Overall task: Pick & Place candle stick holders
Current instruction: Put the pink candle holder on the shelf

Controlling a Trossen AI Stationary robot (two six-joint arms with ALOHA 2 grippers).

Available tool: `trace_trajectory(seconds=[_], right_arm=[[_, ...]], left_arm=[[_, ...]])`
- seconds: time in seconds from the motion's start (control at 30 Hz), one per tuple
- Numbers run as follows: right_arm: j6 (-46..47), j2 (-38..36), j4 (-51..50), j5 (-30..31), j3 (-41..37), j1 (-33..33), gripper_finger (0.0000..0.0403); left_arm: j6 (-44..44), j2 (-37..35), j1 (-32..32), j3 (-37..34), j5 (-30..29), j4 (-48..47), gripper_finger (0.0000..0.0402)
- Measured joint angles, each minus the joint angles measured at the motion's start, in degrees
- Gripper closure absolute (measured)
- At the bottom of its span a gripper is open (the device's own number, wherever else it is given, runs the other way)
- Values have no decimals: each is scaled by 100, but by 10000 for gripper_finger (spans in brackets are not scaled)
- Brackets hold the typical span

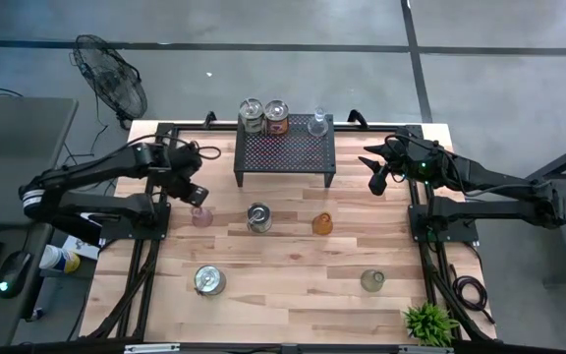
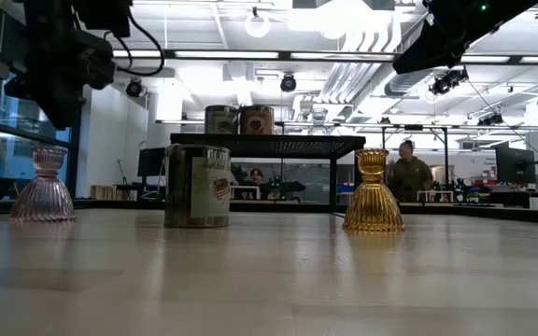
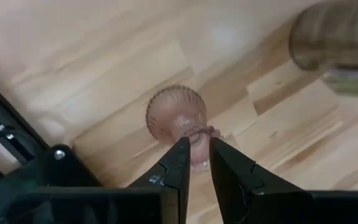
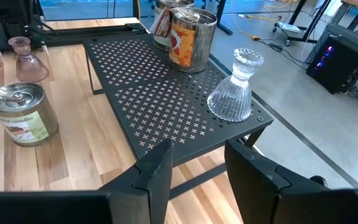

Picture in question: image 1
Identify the silver metal bracket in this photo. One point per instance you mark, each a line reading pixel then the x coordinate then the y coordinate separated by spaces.
pixel 151 348
pixel 425 350

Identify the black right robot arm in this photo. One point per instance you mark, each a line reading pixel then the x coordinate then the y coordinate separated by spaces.
pixel 489 209

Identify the black computer mouse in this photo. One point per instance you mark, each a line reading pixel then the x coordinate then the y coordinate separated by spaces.
pixel 14 273

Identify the green plant white pot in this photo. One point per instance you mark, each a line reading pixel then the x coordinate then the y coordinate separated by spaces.
pixel 430 324

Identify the black aluminium table frame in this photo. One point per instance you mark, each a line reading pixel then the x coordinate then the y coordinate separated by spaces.
pixel 224 129

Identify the grey office desk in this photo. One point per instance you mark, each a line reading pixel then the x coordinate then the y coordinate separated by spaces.
pixel 13 147

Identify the white paper booklet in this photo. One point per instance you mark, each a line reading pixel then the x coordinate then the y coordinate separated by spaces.
pixel 79 247

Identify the black perforated metal shelf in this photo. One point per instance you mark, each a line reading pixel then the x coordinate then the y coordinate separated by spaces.
pixel 285 152

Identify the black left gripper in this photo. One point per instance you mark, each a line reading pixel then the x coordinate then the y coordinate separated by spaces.
pixel 187 184

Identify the pink glass candlestick holder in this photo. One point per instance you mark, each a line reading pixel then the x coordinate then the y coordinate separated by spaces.
pixel 202 218

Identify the black table clamp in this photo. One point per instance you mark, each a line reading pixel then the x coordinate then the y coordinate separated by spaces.
pixel 356 117
pixel 209 119

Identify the silver candle tin green label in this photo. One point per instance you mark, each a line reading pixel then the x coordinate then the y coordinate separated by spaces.
pixel 252 110
pixel 259 216

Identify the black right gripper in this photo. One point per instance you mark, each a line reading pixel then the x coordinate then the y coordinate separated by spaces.
pixel 403 159

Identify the clear glass candlestick holder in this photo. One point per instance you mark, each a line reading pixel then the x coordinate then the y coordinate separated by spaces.
pixel 318 129

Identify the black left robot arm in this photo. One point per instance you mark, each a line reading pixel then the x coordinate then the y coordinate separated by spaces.
pixel 91 169

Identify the amber glass candlestick holder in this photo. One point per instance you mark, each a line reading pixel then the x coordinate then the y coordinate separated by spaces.
pixel 322 225

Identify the white canister yellow lid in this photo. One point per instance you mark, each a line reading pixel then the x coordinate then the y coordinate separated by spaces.
pixel 57 258

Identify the candle tin brown vanilla label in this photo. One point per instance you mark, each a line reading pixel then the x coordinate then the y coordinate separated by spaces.
pixel 209 280

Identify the black floor fan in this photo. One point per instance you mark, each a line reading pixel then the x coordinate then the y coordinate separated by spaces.
pixel 111 78

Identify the green glass candlestick holder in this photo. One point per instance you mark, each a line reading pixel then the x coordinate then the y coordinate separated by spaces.
pixel 372 281

